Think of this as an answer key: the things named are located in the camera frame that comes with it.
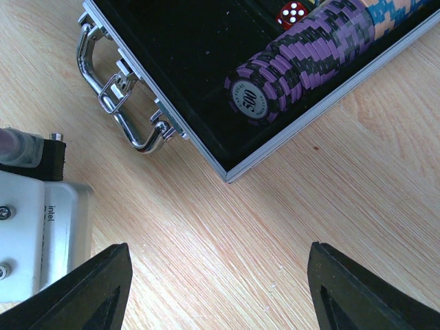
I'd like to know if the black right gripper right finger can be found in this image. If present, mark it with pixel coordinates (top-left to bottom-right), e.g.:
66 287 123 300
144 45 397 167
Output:
307 242 439 329

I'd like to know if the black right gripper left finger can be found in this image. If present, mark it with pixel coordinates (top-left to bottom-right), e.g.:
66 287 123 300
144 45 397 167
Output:
1 243 133 329

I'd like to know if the aluminium poker case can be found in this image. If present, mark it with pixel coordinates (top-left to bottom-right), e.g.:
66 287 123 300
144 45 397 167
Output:
76 1 439 183

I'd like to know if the purple poker chip stack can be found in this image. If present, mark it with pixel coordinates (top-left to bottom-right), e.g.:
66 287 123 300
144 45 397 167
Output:
223 0 434 127

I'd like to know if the red die in case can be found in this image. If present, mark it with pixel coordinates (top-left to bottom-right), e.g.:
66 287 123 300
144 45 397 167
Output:
276 1 311 30

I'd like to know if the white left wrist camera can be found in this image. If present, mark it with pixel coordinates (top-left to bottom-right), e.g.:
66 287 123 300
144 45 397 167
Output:
1 127 93 303

